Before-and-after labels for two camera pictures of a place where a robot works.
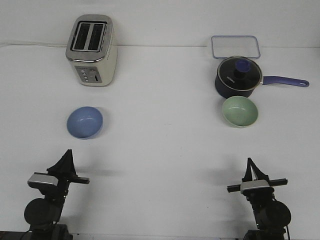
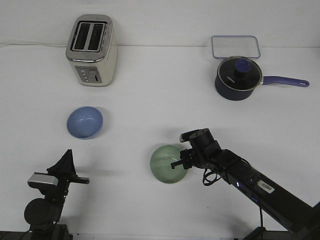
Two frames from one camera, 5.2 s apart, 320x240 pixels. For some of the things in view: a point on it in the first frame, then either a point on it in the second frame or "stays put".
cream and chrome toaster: [91, 49] stays put
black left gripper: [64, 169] stays put
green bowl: [240, 111] to [161, 166]
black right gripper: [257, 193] to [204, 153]
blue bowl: [84, 122] stays put
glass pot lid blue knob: [240, 73] stays put
